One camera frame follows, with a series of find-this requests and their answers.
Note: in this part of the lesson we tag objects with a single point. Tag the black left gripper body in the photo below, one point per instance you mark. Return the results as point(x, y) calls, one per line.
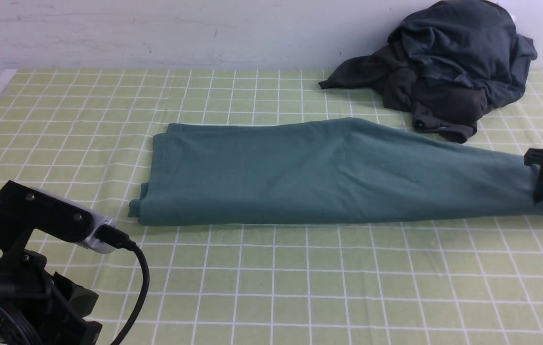
point(39, 308)

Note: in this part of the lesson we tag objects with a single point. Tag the green long-sleeved shirt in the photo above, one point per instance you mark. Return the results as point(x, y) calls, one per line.
point(339, 171)

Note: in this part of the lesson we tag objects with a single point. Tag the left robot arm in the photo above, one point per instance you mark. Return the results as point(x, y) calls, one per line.
point(39, 308)

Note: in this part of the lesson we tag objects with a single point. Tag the green checkered tablecloth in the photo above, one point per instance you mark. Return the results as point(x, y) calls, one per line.
point(86, 134)

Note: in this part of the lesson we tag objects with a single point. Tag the dark grey clothes pile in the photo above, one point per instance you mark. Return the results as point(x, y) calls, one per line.
point(447, 65)

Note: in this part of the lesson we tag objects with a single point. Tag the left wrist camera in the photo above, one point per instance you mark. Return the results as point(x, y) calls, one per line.
point(24, 209)

